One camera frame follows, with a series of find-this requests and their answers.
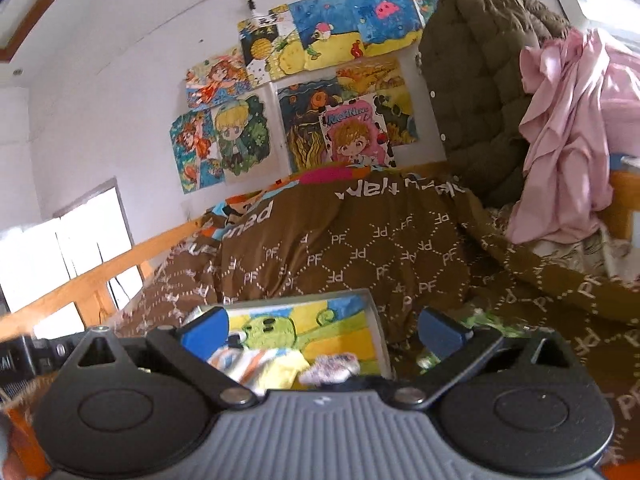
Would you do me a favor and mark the brown PF patterned duvet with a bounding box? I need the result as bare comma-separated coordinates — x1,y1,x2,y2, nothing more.
113,168,639,465

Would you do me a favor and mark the orange hair mermaid poster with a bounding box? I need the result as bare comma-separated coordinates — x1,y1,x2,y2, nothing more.
169,110,224,194

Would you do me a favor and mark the blonde boy green poster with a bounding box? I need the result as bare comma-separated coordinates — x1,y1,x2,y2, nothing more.
212,92,279,184

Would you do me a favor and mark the pink anime girl poster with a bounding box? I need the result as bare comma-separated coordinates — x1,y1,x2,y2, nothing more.
319,93,396,167

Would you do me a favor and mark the dark sunflower painting poster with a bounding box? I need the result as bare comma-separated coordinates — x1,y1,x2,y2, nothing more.
278,56,418,172

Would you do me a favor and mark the pink cloth garment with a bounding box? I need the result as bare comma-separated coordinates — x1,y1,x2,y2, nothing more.
506,29,639,244

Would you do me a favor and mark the olive green quilted jacket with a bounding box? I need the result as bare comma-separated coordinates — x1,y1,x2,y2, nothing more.
419,0,570,207

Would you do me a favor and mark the blue sea painting poster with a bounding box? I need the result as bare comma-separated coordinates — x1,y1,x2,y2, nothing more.
288,0,422,70

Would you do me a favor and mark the white air conditioner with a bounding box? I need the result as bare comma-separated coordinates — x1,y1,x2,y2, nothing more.
559,0,640,44

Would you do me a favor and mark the wooden bed rail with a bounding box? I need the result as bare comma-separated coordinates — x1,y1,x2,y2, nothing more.
1,217,203,341

